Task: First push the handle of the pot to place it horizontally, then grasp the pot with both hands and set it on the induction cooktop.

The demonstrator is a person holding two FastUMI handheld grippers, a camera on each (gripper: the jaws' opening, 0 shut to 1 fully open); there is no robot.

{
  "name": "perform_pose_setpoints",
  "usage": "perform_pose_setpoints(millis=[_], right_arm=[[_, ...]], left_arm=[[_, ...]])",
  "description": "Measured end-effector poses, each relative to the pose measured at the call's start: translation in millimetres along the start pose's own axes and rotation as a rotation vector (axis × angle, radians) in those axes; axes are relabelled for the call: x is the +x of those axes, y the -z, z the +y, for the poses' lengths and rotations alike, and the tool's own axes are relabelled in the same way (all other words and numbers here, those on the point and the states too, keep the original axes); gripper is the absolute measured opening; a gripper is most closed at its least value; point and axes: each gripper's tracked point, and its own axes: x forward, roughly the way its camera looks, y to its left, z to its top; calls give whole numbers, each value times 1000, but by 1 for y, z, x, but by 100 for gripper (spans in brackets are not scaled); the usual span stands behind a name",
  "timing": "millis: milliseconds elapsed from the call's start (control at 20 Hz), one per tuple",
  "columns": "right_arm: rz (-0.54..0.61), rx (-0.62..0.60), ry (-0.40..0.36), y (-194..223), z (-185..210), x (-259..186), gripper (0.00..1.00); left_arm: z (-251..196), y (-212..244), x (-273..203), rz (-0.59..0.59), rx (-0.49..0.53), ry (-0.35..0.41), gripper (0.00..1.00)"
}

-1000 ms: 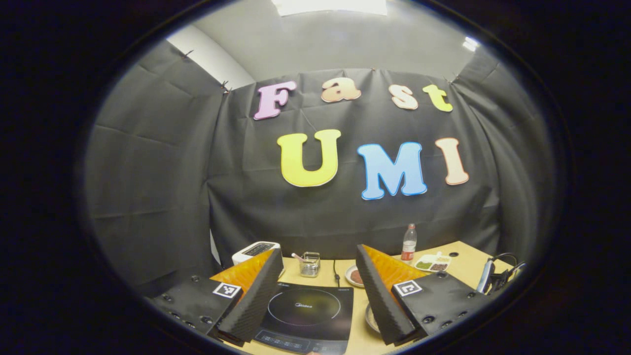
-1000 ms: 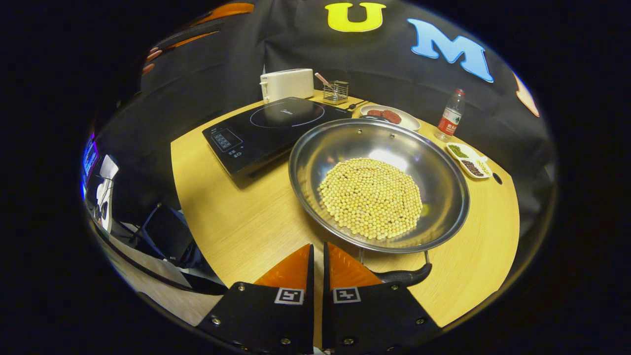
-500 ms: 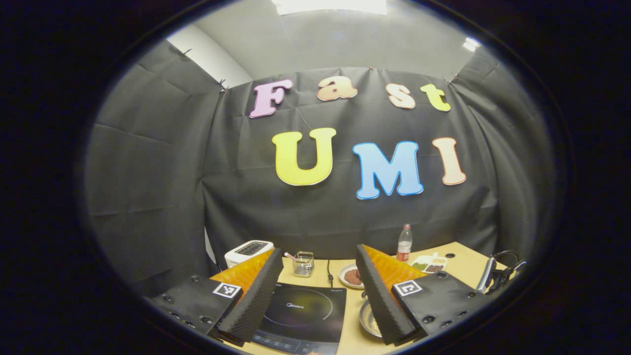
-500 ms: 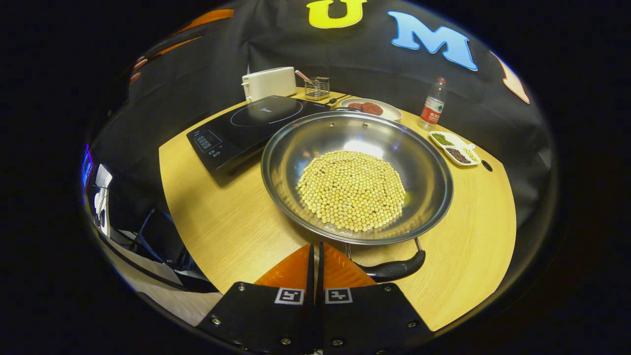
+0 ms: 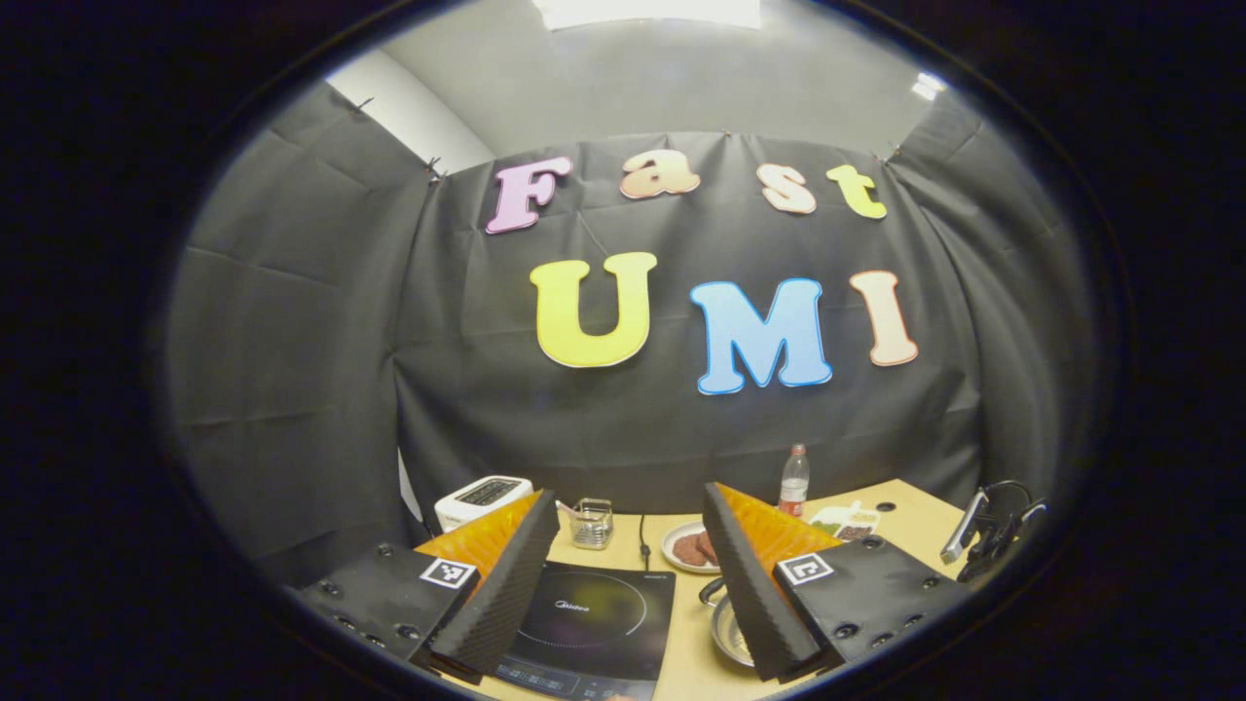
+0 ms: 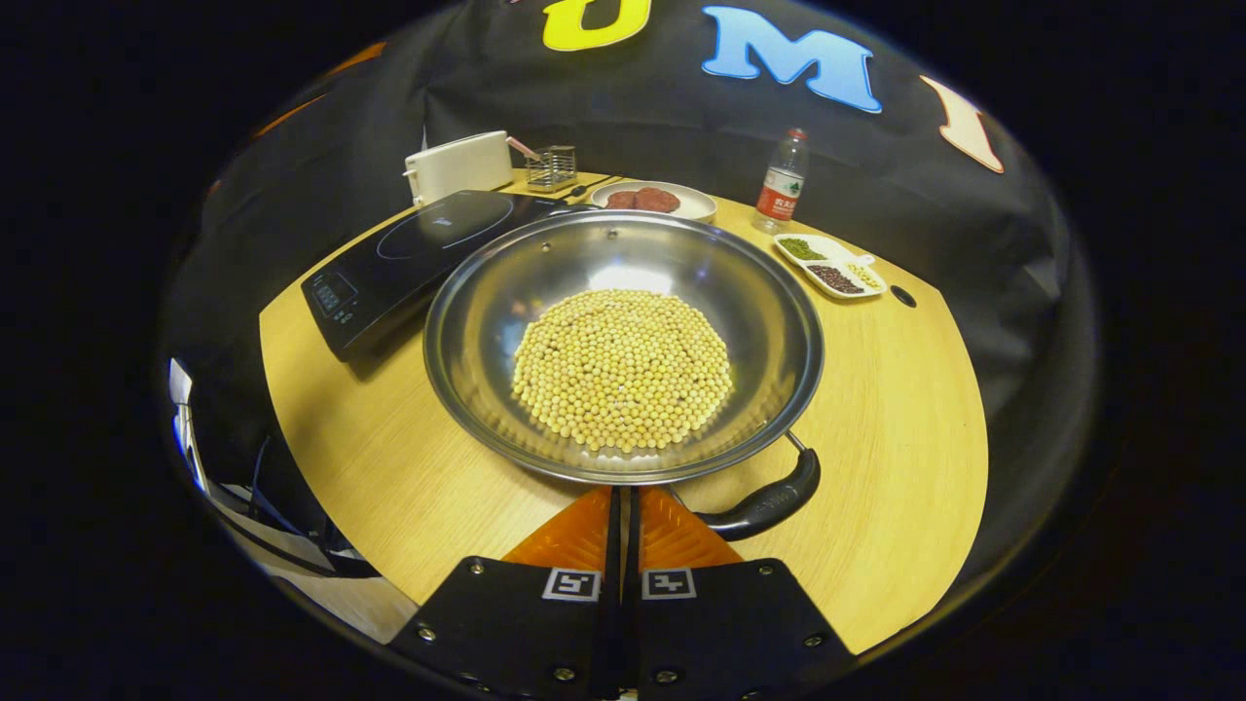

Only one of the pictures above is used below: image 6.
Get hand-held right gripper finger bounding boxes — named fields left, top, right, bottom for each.
left=624, top=485, right=858, bottom=701
left=387, top=485, right=625, bottom=701

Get soybeans heap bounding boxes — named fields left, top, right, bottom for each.
left=511, top=289, right=735, bottom=455

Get stainless steel pot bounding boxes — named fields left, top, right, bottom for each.
left=423, top=209, right=825, bottom=543

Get black induction cooktop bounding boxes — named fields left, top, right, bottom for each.
left=301, top=190, right=585, bottom=363

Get dark red beans heap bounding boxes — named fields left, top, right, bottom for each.
left=806, top=265, right=865, bottom=295

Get white divided dish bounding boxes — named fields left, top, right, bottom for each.
left=774, top=234, right=889, bottom=300

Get raw red meat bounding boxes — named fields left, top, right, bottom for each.
left=605, top=187, right=681, bottom=213

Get round white plate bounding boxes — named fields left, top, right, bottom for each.
left=591, top=181, right=718, bottom=224

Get clear plastic water bottle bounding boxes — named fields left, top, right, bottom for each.
left=751, top=129, right=810, bottom=235

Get white toaster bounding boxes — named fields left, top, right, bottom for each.
left=404, top=130, right=515, bottom=207

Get black backdrop cloth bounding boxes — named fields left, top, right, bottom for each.
left=161, top=0, right=1106, bottom=595

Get black cables under table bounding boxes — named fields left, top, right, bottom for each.
left=219, top=433, right=381, bottom=580

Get black power cable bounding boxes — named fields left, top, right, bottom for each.
left=560, top=173, right=624, bottom=205

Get metal wire utensil holder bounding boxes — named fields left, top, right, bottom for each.
left=526, top=146, right=578, bottom=192

